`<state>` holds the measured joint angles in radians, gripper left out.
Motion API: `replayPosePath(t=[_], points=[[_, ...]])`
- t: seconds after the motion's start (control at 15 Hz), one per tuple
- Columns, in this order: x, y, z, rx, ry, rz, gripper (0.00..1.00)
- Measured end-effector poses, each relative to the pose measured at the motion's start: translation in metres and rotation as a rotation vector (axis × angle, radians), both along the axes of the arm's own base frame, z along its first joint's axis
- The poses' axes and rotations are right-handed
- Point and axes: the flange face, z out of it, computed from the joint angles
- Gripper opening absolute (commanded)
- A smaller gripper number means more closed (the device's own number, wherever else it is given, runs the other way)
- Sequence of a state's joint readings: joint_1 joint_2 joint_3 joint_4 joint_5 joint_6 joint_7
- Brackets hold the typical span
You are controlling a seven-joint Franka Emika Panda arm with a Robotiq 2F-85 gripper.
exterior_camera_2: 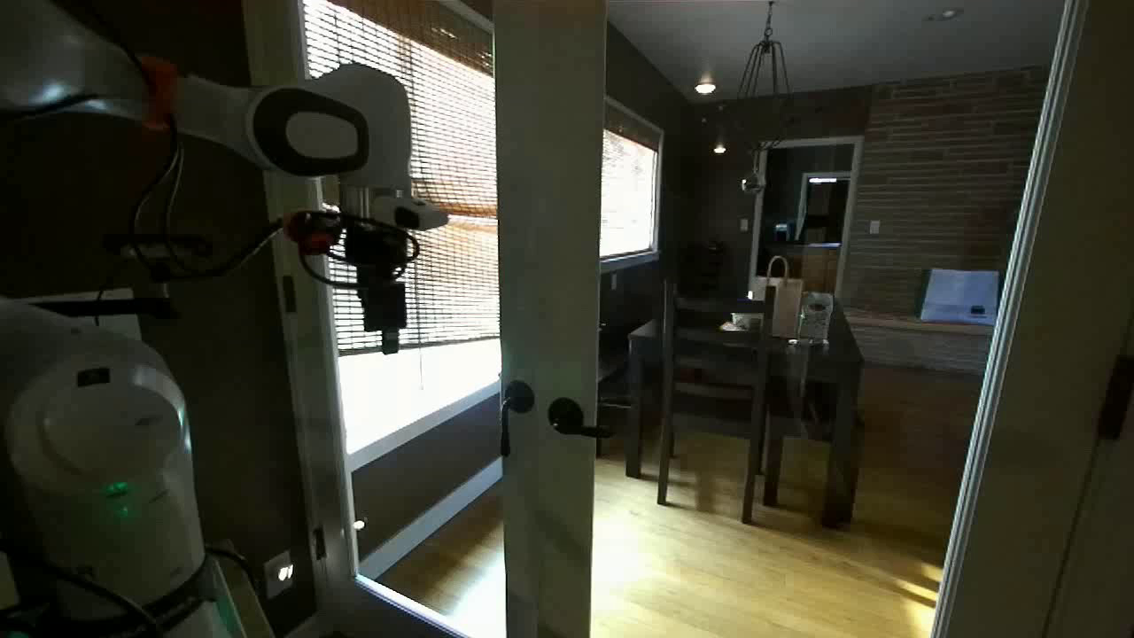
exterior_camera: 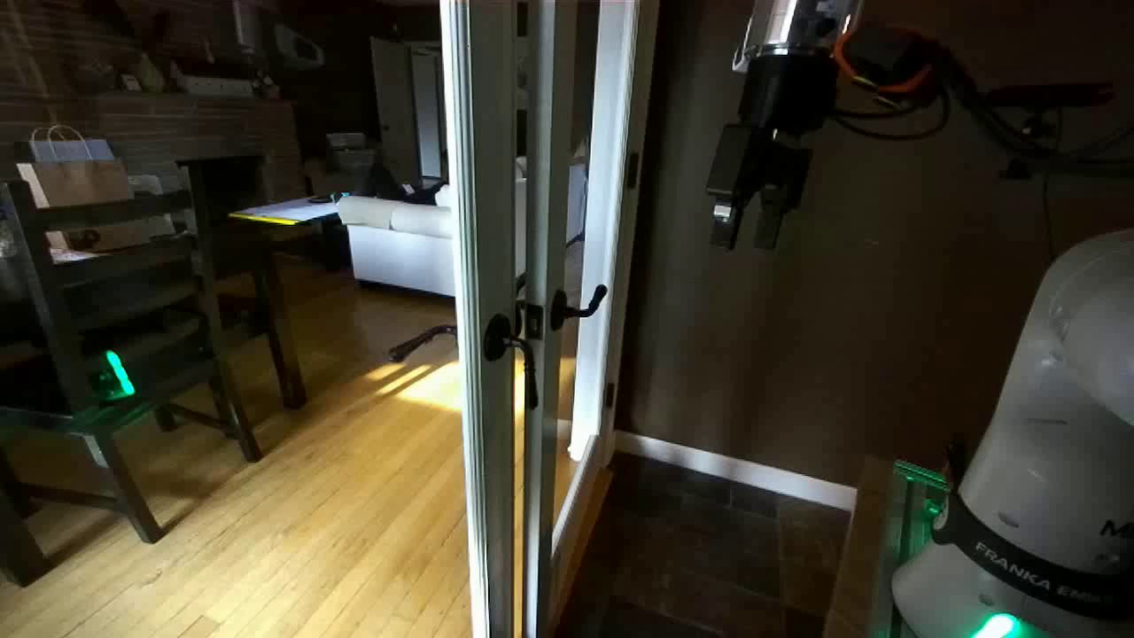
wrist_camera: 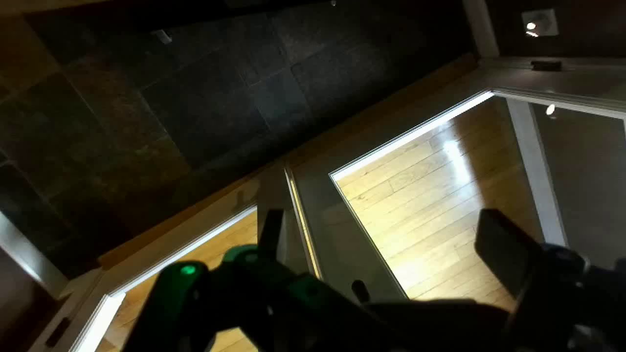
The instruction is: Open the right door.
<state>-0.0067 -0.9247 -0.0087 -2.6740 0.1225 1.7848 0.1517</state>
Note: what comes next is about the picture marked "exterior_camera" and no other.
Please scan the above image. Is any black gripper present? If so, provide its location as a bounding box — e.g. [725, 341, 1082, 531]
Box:
[706, 44, 840, 255]

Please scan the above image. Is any white glass door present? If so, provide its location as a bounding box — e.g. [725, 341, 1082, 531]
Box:
[522, 0, 649, 638]
[435, 0, 529, 638]

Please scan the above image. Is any black straight door lever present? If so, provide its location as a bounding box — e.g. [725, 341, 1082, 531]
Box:
[547, 278, 613, 334]

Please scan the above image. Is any white glass door, round rosette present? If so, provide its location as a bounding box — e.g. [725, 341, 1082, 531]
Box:
[435, 0, 529, 638]

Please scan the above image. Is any white interior door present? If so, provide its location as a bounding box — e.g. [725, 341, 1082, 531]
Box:
[369, 31, 449, 186]

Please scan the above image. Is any white sofa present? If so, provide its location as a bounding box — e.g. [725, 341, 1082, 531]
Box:
[332, 152, 597, 302]

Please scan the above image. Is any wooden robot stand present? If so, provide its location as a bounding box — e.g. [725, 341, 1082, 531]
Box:
[823, 453, 949, 638]

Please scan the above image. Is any dark wooden dining table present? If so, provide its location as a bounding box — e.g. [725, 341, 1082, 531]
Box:
[225, 192, 347, 413]

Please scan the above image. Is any dark wooden slat chair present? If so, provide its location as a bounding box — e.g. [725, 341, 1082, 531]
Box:
[0, 148, 267, 589]

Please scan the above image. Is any brown paper bag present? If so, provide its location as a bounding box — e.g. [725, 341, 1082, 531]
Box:
[12, 152, 139, 255]

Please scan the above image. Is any white paper bag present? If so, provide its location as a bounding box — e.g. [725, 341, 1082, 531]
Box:
[26, 121, 117, 168]

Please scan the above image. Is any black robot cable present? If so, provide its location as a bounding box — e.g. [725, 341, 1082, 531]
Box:
[826, 28, 1134, 180]

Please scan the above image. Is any white door frame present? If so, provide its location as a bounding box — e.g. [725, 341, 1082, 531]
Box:
[607, 0, 665, 457]

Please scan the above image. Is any orange robot cable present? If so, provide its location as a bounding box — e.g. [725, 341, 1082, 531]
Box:
[829, 31, 944, 100]

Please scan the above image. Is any black door handle round rosette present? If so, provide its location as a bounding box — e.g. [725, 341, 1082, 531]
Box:
[480, 308, 547, 413]

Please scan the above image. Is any black camera on mount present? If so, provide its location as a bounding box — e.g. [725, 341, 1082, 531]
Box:
[975, 77, 1121, 185]

